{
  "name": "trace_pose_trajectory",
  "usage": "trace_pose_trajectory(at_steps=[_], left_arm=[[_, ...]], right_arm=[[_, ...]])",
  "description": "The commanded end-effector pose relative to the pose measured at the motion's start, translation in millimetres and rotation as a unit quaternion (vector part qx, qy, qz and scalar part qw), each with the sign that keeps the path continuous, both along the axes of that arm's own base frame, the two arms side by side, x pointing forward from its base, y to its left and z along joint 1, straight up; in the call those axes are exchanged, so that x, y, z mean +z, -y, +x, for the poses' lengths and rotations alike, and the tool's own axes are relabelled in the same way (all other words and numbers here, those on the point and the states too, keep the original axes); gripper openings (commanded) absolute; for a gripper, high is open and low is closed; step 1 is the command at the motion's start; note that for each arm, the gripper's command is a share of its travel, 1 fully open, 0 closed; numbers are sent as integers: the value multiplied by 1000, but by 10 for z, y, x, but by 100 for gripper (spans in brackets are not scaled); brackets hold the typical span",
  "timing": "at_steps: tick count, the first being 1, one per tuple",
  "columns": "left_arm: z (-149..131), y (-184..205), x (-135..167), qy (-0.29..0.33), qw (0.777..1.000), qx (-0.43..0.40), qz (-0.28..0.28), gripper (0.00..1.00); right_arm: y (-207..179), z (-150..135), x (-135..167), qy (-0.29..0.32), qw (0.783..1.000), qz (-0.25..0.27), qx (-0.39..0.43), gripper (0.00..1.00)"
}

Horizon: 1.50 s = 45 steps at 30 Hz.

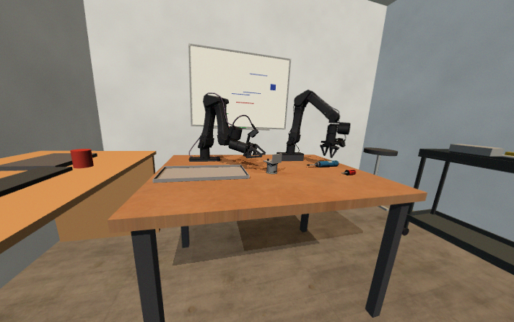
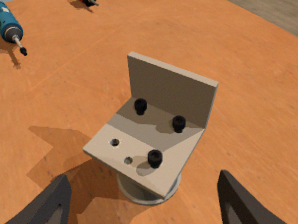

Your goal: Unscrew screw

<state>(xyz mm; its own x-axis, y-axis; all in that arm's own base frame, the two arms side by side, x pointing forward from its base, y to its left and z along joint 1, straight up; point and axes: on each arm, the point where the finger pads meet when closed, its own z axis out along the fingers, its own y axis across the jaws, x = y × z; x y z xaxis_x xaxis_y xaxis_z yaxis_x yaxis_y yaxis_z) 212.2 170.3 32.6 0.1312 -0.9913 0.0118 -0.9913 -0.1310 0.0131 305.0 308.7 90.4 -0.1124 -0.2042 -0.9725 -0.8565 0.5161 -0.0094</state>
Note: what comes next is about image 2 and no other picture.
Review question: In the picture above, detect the red screwdriver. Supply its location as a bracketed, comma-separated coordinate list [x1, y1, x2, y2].
[80, 0, 99, 7]

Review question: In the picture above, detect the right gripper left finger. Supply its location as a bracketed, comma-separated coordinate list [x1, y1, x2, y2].
[5, 174, 72, 224]

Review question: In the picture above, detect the black socket head screw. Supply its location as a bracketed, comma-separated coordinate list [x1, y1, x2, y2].
[172, 116, 186, 133]
[134, 99, 147, 115]
[147, 149, 162, 169]
[20, 47, 27, 56]

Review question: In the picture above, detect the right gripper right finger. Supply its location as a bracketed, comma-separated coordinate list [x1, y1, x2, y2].
[217, 170, 287, 224]

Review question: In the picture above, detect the blue electric screwdriver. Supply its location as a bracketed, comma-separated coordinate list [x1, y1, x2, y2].
[0, 1, 23, 48]

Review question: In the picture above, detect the beige l-shaped bracket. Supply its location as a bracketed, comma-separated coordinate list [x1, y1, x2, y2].
[83, 51, 219, 200]

